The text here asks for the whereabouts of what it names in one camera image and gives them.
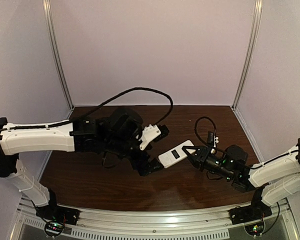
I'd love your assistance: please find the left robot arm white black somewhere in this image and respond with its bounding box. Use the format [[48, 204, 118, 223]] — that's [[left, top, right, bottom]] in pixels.
[[0, 107, 169, 210]]

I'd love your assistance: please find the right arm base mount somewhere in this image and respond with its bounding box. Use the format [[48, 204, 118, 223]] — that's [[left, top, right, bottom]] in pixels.
[[228, 188, 272, 237]]

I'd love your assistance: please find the curved aluminium front rail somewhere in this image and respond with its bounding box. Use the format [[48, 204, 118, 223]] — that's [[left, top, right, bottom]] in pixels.
[[7, 197, 300, 240]]

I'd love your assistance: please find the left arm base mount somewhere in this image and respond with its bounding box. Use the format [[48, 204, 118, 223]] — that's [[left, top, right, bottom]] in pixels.
[[32, 189, 81, 239]]

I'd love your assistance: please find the white remote control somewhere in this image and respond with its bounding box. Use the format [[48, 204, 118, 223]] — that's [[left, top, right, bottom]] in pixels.
[[158, 139, 194, 169]]

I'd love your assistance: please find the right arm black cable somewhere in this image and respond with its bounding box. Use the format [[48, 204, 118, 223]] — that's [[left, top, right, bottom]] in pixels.
[[193, 116, 300, 166]]

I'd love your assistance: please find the left aluminium frame post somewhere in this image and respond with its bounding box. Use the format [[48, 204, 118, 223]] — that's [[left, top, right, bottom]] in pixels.
[[42, 0, 74, 110]]

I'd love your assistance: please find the right aluminium frame post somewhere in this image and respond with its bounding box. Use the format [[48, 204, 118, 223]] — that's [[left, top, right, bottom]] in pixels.
[[231, 0, 263, 111]]

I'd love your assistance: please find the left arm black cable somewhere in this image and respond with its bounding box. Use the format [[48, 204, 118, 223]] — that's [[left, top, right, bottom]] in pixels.
[[0, 86, 175, 137]]

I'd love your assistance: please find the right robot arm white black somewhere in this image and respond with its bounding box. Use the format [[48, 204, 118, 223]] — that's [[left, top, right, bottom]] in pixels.
[[182, 137, 300, 207]]

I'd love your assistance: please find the aluminium frame post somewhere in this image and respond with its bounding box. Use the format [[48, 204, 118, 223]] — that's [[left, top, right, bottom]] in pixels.
[[42, 0, 74, 110], [231, 0, 263, 111]]

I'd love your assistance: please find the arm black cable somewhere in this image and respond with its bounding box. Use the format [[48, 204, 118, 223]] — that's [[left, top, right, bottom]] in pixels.
[[193, 116, 300, 166], [0, 86, 175, 137]]

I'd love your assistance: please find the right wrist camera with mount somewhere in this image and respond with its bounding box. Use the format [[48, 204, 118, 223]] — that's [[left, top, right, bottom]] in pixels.
[[207, 131, 219, 148]]

